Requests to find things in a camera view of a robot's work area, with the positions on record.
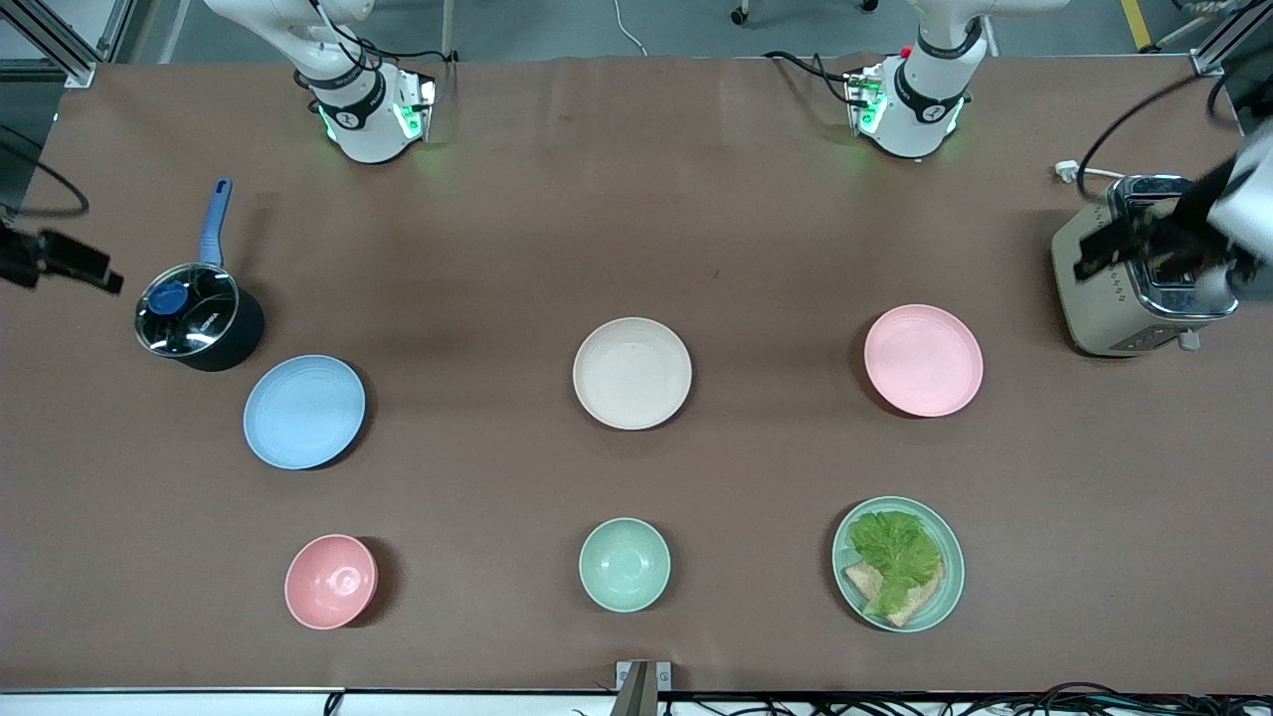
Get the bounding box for green lettuce leaf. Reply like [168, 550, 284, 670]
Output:
[847, 510, 944, 618]

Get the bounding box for black cable bundle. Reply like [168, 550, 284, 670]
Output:
[995, 680, 1273, 716]

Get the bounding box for white toaster plug and cord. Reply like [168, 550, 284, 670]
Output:
[1054, 159, 1130, 186]

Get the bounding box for brown table cover sheet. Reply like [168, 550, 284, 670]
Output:
[0, 55, 1273, 695]

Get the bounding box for black pot with blue handle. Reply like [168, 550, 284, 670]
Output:
[134, 177, 267, 373]

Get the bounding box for green plate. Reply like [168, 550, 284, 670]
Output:
[832, 495, 966, 633]

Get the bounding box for toasted bread slice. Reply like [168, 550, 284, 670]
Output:
[843, 559, 946, 628]

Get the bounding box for grey metal bracket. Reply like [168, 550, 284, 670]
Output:
[615, 660, 673, 716]

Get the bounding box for white floor cable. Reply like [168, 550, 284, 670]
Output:
[613, 0, 650, 58]

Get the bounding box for beige and chrome toaster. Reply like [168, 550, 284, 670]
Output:
[1051, 175, 1241, 358]

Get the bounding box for black base cable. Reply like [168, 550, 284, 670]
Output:
[763, 50, 868, 108]
[298, 0, 458, 90]

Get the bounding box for blue plate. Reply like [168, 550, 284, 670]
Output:
[243, 355, 367, 470]

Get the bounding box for white table edge rail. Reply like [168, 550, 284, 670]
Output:
[0, 687, 345, 716]

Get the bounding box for aluminium frame profile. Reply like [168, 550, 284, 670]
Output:
[0, 0, 135, 89]
[1154, 0, 1273, 78]

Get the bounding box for beige plate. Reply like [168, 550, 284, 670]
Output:
[573, 317, 693, 432]

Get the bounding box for glass lid with blue knob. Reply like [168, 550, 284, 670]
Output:
[135, 263, 242, 357]

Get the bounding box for pink bowl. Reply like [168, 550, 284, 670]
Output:
[284, 534, 379, 630]

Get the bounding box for pink plate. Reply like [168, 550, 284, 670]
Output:
[863, 304, 985, 418]

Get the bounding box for green bowl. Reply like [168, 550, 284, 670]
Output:
[579, 517, 671, 613]

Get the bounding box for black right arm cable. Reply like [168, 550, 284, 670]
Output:
[0, 124, 91, 220]

